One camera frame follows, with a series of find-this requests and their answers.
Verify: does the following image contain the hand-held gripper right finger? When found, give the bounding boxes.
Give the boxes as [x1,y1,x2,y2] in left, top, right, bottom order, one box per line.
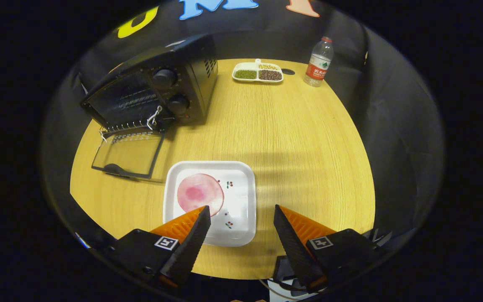
[273,204,387,294]

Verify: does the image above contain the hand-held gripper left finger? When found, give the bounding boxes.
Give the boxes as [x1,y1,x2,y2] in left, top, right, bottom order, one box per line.
[109,205,212,290]

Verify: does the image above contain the pink ham slice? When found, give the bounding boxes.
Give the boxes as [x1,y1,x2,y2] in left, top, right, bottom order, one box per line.
[177,173,225,217]

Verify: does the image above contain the white square plate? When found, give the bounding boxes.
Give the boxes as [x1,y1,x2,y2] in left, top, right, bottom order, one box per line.
[163,161,257,247]

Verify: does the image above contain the black toaster oven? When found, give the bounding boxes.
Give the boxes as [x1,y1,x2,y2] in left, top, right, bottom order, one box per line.
[80,34,219,180]

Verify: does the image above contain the black backdrop cloth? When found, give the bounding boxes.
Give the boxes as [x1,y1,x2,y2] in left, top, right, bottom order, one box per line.
[42,0,445,252]

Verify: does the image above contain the white divided bean dish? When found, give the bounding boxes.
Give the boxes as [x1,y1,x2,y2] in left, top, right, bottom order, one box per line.
[232,59,284,83]

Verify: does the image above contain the clear plastic water bottle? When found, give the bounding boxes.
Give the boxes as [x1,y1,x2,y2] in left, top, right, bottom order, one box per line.
[303,36,334,87]

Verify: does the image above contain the wire oven rack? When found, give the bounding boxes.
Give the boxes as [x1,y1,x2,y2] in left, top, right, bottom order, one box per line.
[99,120,166,145]

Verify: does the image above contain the white cord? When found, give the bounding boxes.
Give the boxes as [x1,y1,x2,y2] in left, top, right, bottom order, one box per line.
[146,105,163,130]

